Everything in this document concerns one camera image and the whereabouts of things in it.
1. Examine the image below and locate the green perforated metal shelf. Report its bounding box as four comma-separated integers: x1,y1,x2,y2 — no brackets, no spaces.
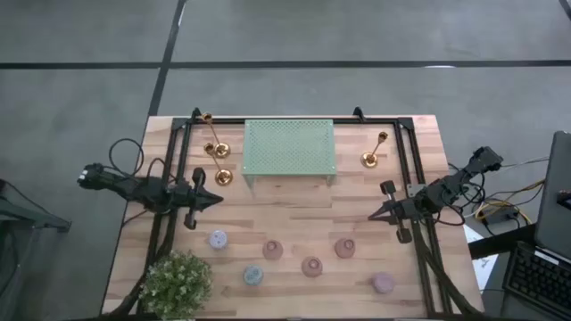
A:
241,118,338,186

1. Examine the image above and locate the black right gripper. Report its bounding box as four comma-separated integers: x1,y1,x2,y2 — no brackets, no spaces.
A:
368,180,423,245

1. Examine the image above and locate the white paper sheet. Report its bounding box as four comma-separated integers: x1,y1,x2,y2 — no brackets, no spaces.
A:
462,222,499,291

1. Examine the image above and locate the pink ribbed glass candle holder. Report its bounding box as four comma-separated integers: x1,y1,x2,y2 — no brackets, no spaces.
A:
301,255,324,278
334,237,357,259
261,239,285,261

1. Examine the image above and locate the pink patterned candle tin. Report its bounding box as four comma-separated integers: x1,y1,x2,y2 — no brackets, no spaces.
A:
372,272,396,295

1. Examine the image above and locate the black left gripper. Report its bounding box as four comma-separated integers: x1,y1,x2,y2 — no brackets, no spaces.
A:
172,167,224,231

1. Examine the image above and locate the teal leaf patterned candle tin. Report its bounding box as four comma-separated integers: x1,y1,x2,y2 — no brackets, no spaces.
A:
243,264,265,287

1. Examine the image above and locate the black power adapter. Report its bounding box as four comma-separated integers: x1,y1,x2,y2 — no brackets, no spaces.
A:
484,207,521,226

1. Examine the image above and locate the lilac patterned candle tin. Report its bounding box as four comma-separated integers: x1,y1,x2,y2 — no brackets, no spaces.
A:
208,229,228,251

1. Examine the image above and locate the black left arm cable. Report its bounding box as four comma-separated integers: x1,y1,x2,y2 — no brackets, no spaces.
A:
108,137,179,188

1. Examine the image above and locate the yellow cable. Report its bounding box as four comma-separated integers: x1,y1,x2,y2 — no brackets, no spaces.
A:
475,177,548,224

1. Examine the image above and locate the dark metal cart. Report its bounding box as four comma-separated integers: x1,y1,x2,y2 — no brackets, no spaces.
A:
0,177,72,321

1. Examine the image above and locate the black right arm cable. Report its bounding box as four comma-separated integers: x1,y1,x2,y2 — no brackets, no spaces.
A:
434,162,487,226

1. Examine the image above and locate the grey laptop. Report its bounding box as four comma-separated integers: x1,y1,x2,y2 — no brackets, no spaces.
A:
534,130,571,259

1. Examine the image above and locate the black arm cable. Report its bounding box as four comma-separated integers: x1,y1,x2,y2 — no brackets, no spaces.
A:
108,137,179,188
434,162,487,226

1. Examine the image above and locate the black aluminium table frame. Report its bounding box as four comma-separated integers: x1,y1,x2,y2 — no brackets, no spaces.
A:
104,106,485,320

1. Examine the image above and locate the black keyboard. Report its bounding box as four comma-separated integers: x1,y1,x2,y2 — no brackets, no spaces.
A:
501,243,571,320

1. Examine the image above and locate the tall brass candlestick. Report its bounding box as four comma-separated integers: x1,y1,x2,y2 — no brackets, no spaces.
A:
203,142,235,187
360,130,390,169
200,111,232,160

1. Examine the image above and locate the green potted plant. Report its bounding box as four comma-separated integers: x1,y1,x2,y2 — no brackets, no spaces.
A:
138,249,214,321

